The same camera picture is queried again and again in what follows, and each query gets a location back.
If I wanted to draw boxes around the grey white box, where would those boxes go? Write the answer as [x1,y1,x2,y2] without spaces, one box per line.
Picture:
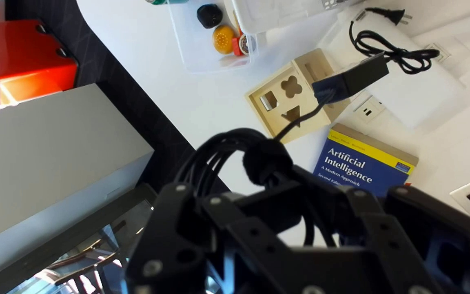
[0,82,156,250]

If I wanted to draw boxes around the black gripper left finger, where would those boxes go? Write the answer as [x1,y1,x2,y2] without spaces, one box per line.
[124,182,303,294]

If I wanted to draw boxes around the wooden shape sorter box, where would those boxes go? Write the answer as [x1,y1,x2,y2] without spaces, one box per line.
[246,48,352,139]

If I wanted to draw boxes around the black cable with adapter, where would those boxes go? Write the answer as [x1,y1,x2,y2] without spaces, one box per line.
[172,53,393,252]

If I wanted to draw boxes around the white paper sheet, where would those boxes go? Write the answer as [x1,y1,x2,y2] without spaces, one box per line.
[319,9,468,131]

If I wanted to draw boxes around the black round toy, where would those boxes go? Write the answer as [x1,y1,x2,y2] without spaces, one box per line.
[195,4,225,31]

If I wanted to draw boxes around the white wall plug adapter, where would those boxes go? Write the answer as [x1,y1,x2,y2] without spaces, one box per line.
[352,94,386,123]

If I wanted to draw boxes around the red orange box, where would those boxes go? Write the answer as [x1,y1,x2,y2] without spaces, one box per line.
[0,20,79,107]

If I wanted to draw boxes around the blue yellow textbook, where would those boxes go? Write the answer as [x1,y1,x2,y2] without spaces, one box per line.
[311,123,419,201]

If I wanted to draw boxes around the yellow orange round toy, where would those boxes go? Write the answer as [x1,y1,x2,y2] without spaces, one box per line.
[212,25,239,56]

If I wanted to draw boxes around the small red orange toy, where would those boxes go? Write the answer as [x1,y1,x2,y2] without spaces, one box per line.
[231,33,251,59]

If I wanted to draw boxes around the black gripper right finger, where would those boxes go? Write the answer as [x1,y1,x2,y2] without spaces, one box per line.
[344,185,470,294]

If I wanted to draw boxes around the black power cord with plug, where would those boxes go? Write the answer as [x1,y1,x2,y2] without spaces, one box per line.
[347,7,442,77]

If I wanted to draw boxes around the clear plastic bin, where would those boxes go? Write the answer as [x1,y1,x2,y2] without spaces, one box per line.
[168,0,368,77]

